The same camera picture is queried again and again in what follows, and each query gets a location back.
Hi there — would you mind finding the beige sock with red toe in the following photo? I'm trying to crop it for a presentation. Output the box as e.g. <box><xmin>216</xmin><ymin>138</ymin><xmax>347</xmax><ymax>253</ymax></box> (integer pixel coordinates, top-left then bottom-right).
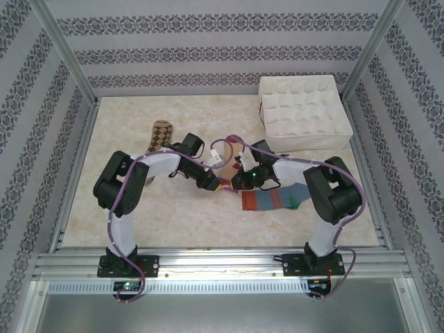
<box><xmin>213</xmin><ymin>135</ymin><xmax>246</xmax><ymax>194</ymax></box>

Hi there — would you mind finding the blue orange striped sock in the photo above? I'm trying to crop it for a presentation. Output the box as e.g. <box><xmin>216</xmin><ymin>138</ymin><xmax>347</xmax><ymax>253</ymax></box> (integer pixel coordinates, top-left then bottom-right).
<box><xmin>241</xmin><ymin>182</ymin><xmax>309</xmax><ymax>212</ymax></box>

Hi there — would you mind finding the brown argyle sock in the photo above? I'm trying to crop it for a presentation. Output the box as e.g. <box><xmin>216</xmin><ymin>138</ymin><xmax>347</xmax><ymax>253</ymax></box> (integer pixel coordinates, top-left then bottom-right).
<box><xmin>144</xmin><ymin>120</ymin><xmax>176</xmax><ymax>188</ymax></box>

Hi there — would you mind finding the white fabric organizer box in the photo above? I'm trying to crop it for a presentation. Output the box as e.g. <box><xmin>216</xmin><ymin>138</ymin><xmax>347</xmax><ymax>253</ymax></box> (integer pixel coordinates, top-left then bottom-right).
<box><xmin>258</xmin><ymin>74</ymin><xmax>354</xmax><ymax>153</ymax></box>

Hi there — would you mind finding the grey metal sheet tray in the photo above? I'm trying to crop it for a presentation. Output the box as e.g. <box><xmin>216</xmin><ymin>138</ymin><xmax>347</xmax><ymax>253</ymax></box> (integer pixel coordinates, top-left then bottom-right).
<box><xmin>20</xmin><ymin>280</ymin><xmax>429</xmax><ymax>333</ymax></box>

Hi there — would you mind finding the aluminium mounting rail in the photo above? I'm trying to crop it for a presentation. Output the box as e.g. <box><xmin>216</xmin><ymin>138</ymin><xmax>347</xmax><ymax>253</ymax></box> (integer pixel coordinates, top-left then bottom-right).
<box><xmin>33</xmin><ymin>248</ymin><xmax>412</xmax><ymax>279</ymax></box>

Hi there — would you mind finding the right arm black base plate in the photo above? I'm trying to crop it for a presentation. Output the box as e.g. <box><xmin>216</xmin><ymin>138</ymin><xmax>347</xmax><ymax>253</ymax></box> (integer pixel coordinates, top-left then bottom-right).
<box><xmin>282</xmin><ymin>252</ymin><xmax>344</xmax><ymax>278</ymax></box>

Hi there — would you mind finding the slotted white cable duct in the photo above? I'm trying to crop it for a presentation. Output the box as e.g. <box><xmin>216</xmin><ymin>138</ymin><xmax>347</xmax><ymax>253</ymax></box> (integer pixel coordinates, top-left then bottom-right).
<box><xmin>46</xmin><ymin>280</ymin><xmax>309</xmax><ymax>295</ymax></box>

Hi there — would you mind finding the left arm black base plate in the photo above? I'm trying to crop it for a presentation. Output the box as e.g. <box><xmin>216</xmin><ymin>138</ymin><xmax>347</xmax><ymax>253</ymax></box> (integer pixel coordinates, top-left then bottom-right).
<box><xmin>96</xmin><ymin>255</ymin><xmax>160</xmax><ymax>278</ymax></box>

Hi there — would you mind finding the aluminium table side rail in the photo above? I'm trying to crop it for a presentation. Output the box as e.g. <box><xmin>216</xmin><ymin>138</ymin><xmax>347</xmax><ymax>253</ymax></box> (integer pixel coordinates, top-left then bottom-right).
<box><xmin>48</xmin><ymin>99</ymin><xmax>101</xmax><ymax>253</ymax></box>
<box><xmin>339</xmin><ymin>99</ymin><xmax>395</xmax><ymax>250</ymax></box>

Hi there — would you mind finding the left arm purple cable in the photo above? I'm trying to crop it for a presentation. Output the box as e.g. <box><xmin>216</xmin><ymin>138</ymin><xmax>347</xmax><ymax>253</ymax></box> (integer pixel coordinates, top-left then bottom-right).
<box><xmin>103</xmin><ymin>137</ymin><xmax>241</xmax><ymax>305</ymax></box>

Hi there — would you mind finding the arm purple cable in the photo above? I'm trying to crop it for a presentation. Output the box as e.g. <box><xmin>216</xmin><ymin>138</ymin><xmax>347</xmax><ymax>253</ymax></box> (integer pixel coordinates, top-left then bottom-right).
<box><xmin>239</xmin><ymin>138</ymin><xmax>367</xmax><ymax>303</ymax></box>
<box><xmin>103</xmin><ymin>137</ymin><xmax>241</xmax><ymax>305</ymax></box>

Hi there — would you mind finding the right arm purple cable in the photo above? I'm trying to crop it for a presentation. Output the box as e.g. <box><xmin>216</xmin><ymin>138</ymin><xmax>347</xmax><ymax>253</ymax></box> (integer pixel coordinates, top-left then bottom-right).
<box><xmin>239</xmin><ymin>138</ymin><xmax>367</xmax><ymax>303</ymax></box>

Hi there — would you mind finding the aluminium frame post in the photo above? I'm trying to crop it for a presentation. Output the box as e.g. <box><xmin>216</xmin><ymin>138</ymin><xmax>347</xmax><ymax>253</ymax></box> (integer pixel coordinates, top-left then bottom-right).
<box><xmin>341</xmin><ymin>0</ymin><xmax>406</xmax><ymax>103</ymax></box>
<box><xmin>29</xmin><ymin>0</ymin><xmax>101</xmax><ymax>109</ymax></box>

